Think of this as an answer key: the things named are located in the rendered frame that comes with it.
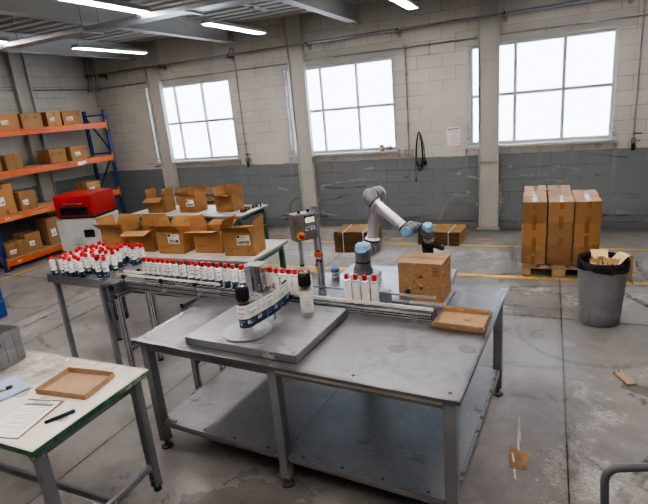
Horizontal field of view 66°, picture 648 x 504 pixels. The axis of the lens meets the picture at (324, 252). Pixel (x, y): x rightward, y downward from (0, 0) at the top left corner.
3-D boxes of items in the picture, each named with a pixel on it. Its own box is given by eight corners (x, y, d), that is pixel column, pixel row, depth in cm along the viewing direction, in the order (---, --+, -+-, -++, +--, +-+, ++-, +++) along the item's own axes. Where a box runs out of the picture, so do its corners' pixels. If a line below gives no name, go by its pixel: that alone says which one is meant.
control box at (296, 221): (290, 240, 352) (287, 213, 346) (312, 235, 359) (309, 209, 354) (296, 242, 343) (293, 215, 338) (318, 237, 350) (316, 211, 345)
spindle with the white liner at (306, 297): (298, 317, 321) (293, 273, 313) (305, 312, 329) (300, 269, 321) (310, 319, 317) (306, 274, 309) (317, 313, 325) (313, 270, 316)
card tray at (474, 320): (432, 327, 301) (431, 321, 300) (443, 310, 323) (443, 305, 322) (483, 333, 287) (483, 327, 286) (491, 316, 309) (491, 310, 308)
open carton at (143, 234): (120, 254, 559) (114, 222, 548) (146, 243, 599) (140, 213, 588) (149, 255, 546) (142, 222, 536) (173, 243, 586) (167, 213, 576)
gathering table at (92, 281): (68, 364, 483) (45, 273, 457) (120, 336, 536) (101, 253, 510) (120, 376, 449) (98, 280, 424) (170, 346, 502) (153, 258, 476)
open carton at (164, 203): (143, 214, 792) (138, 191, 782) (163, 207, 838) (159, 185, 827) (161, 214, 779) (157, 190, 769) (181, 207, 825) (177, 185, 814)
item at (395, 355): (132, 343, 323) (131, 340, 323) (262, 269, 450) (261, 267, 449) (460, 406, 226) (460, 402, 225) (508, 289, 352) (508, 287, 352)
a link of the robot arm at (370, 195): (361, 187, 359) (413, 230, 345) (369, 184, 368) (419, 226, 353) (354, 199, 365) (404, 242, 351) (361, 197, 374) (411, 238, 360)
